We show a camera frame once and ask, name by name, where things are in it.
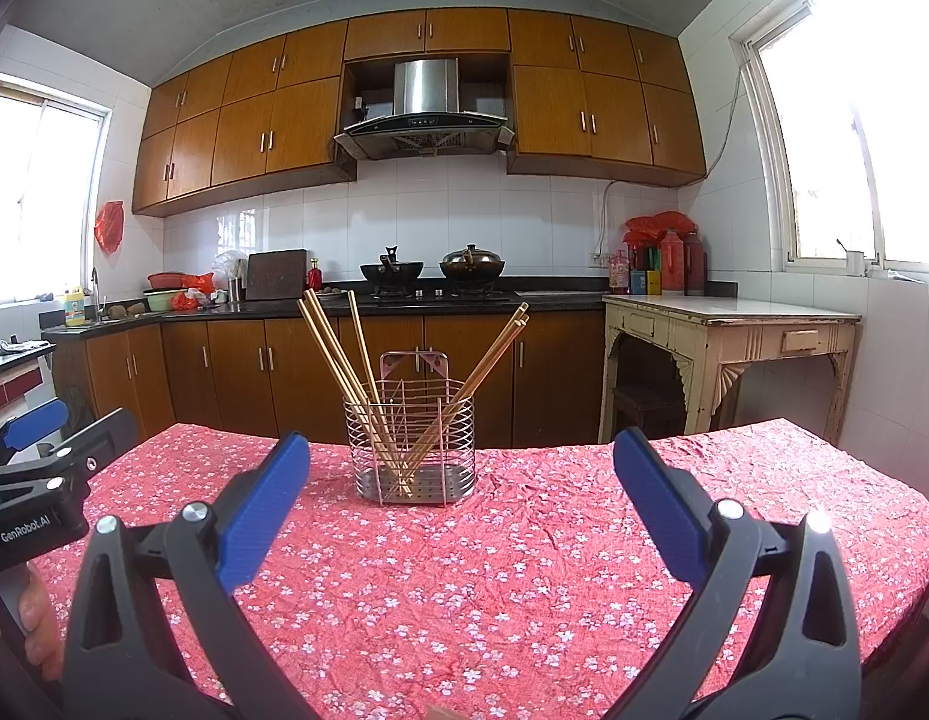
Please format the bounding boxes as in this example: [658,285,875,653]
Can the steel range hood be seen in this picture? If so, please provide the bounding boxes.
[333,58,516,161]

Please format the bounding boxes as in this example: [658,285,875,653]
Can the glass window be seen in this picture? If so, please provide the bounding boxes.
[0,75,113,308]
[728,0,929,278]

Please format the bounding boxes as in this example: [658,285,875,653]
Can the large red plastic bottle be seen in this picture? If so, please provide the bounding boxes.
[659,229,686,296]

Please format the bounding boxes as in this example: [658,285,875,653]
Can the tiled side counter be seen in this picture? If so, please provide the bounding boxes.
[0,341,58,425]

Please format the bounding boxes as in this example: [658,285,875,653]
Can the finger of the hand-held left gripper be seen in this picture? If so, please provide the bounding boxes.
[0,399,70,466]
[29,407,139,478]

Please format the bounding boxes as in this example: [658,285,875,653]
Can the white power cable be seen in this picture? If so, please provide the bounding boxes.
[600,180,619,256]

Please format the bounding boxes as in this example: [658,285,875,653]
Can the red floral tablecloth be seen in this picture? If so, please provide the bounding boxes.
[29,418,926,720]

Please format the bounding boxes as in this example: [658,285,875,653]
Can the cream wooden side table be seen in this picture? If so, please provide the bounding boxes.
[599,294,862,445]

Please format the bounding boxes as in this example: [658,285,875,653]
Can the grey wall cable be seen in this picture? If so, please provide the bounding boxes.
[704,94,742,185]

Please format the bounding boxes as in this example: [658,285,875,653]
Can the person's left hand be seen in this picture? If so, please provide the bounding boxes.
[16,561,65,683]

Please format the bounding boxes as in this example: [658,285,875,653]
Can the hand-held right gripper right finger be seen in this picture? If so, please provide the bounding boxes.
[605,426,862,720]

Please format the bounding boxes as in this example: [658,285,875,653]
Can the black kitchen countertop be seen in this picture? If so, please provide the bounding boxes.
[40,281,739,338]

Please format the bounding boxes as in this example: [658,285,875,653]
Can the wok with metal lid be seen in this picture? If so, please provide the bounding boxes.
[439,243,506,295]

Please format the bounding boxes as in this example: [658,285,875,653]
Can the dark wooden stool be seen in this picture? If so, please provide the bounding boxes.
[612,384,686,442]

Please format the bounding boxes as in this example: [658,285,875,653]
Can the black gas stove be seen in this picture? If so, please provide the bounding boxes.
[363,289,514,306]

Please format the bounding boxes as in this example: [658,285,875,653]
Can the dark wooden cutting board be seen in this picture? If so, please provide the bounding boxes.
[244,249,308,303]

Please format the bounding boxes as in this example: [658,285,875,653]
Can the metal wire chopstick holder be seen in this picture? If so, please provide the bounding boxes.
[345,351,476,505]

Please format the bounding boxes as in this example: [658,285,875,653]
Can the crumpled red plastic bag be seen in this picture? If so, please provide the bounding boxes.
[172,274,215,312]

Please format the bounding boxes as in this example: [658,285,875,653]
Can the wooden wall cabinets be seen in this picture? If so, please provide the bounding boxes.
[132,7,707,218]

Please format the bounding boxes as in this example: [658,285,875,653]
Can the hanging red plastic bag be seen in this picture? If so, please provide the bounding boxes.
[94,200,125,254]

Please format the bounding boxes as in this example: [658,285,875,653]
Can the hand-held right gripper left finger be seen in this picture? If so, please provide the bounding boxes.
[61,431,320,720]

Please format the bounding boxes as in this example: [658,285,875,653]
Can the black wok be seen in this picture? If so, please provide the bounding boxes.
[359,245,425,295]

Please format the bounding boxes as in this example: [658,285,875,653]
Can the wooden base cabinets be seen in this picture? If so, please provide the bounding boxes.
[48,311,608,451]

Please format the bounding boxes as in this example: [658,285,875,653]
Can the red plastic bag bundle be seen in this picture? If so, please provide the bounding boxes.
[624,211,694,245]

